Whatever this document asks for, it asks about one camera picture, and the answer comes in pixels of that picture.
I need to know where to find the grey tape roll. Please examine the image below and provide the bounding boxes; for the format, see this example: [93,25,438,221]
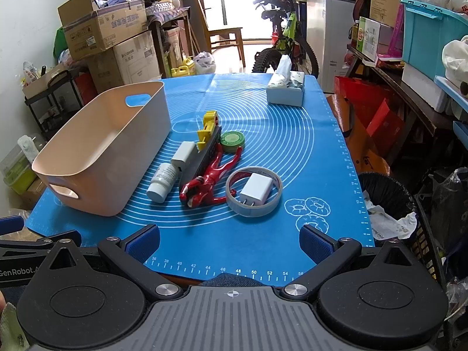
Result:
[225,166,283,218]

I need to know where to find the white pill bottle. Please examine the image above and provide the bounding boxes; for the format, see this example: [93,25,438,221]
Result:
[147,162,178,204]

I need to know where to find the white charger plug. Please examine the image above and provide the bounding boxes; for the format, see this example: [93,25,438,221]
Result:
[240,173,273,206]

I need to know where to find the red action figure toy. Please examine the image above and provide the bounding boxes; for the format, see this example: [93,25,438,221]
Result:
[179,143,243,208]

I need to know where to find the beige plastic storage bin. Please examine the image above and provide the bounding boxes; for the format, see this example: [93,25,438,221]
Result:
[32,80,171,216]

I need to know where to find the white power bank adapter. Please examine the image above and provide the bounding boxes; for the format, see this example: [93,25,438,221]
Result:
[171,141,197,173]

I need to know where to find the black remote control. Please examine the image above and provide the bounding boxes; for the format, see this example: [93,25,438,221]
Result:
[178,125,221,189]

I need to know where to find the green round tin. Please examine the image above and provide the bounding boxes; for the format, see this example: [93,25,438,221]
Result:
[220,131,245,154]

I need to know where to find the yellow toy gun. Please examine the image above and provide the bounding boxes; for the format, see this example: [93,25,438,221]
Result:
[197,110,219,151]

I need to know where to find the floor cardboard box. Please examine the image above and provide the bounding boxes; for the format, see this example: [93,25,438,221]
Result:
[20,178,46,210]

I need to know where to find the black waste basket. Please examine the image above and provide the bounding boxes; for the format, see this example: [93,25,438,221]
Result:
[359,172,417,241]

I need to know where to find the green lidded food container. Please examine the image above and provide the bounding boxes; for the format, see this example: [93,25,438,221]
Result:
[1,134,46,195]

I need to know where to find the blue silicone baking mat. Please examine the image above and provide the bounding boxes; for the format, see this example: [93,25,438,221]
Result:
[26,74,374,286]

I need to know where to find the red gift bags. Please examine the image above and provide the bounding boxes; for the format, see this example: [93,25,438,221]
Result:
[327,76,407,176]

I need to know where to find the black metal shelf rack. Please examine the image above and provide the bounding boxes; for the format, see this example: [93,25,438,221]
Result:
[24,68,84,140]

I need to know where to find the tissue box with tissue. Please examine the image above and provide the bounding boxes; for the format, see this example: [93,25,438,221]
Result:
[266,55,304,107]

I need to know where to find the large lower cardboard box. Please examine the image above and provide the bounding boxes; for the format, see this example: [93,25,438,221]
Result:
[87,31,161,94]

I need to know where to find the yellow oil jug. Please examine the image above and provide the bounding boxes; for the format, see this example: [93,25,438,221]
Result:
[171,58,195,78]

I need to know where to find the white plastic bag floor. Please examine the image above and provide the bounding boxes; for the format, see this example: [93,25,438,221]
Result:
[194,51,216,75]

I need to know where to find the wooden chair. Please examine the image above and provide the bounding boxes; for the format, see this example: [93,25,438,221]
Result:
[196,0,246,67]

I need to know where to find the open top cardboard box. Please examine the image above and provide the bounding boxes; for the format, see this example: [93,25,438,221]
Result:
[58,0,147,61]

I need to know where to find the white refrigerator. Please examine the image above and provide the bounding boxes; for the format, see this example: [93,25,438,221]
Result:
[306,0,355,93]

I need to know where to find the teal plastic storage crate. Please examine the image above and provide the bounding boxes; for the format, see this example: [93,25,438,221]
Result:
[401,0,467,80]

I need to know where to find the green black bicycle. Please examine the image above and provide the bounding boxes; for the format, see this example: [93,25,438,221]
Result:
[252,0,320,78]

